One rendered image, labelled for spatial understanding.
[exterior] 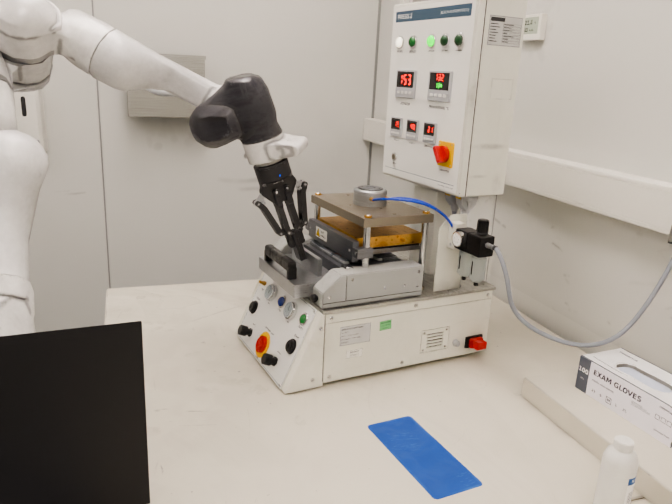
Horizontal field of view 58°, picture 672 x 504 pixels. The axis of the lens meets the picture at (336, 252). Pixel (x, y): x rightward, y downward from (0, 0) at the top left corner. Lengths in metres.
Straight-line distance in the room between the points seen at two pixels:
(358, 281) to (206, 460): 0.46
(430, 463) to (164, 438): 0.48
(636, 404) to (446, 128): 0.68
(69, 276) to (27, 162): 1.77
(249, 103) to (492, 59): 0.52
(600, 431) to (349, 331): 0.52
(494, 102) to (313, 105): 1.52
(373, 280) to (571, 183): 0.61
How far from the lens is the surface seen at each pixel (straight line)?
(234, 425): 1.21
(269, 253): 1.39
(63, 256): 2.80
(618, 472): 1.04
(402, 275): 1.33
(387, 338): 1.36
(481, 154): 1.38
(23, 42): 1.30
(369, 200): 1.39
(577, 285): 1.71
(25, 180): 1.09
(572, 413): 1.28
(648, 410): 1.27
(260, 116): 1.24
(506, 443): 1.23
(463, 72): 1.36
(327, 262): 1.37
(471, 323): 1.49
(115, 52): 1.32
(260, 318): 1.47
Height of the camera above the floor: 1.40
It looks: 16 degrees down
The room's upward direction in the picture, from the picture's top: 3 degrees clockwise
